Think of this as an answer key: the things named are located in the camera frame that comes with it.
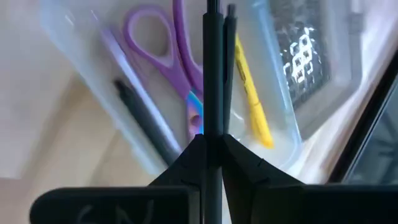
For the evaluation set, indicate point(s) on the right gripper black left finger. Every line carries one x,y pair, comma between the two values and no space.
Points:
124,205

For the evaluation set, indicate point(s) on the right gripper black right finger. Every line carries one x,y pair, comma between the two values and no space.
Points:
295,205

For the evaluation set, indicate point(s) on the dark grey pen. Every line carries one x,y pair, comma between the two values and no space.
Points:
146,121

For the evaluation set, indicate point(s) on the yellow highlighter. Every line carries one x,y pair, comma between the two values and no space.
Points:
253,102

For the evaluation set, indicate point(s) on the translucent purple pen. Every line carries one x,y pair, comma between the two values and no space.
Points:
130,71

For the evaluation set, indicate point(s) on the purple scissors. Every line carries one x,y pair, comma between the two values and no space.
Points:
174,71

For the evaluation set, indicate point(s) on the long black pen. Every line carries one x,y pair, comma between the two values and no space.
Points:
213,77

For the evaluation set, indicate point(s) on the clear plastic supply box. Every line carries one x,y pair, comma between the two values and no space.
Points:
280,137

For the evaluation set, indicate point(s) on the clear plastic pencil box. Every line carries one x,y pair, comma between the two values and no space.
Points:
298,46

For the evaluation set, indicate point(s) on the black aluminium table frame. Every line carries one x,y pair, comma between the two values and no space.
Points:
357,141

